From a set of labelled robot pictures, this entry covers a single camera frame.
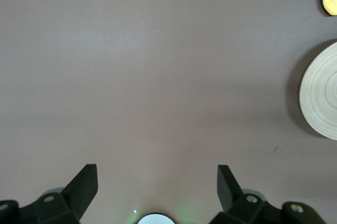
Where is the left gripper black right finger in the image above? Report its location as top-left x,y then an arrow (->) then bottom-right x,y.
209,164 -> 327,224

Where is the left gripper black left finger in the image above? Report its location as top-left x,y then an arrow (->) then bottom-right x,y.
0,164 -> 98,224

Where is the round pale wooden plate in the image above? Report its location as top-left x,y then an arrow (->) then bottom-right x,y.
299,41 -> 337,140

